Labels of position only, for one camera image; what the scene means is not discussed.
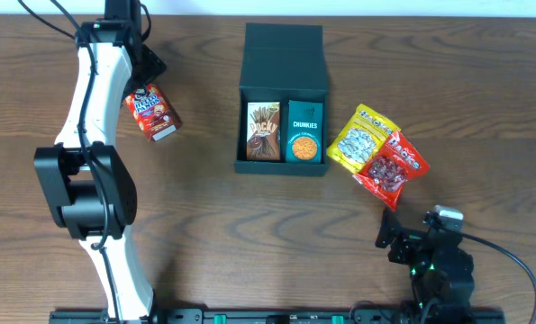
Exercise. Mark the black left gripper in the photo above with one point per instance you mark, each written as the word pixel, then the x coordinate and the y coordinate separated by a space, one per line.
pixel 153 65

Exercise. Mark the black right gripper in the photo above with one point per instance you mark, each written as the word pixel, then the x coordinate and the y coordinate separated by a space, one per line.
pixel 390 231

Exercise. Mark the red Hello Panda box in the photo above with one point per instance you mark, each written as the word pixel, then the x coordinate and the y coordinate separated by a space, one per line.
pixel 153 112

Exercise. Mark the red Hacks candy bag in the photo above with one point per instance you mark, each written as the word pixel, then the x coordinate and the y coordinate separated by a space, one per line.
pixel 396 162

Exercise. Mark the brown Pocky box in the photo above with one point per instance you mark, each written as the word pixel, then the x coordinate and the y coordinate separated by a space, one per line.
pixel 263 130

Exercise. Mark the teal Chunkies cookie box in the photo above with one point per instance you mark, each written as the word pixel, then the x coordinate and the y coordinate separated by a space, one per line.
pixel 304 132

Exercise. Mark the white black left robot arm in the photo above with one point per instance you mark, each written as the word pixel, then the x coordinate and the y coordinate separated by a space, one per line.
pixel 88 189

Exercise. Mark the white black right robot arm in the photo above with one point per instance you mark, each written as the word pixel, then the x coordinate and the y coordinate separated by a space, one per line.
pixel 440 271

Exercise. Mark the yellow Hacks candy bag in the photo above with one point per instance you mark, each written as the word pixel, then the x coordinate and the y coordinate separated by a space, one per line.
pixel 361 138

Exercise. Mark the dark green open box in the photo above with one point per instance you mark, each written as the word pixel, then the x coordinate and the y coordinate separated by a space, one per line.
pixel 281 63

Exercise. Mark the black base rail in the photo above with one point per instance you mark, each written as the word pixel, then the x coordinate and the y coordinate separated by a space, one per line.
pixel 197 316

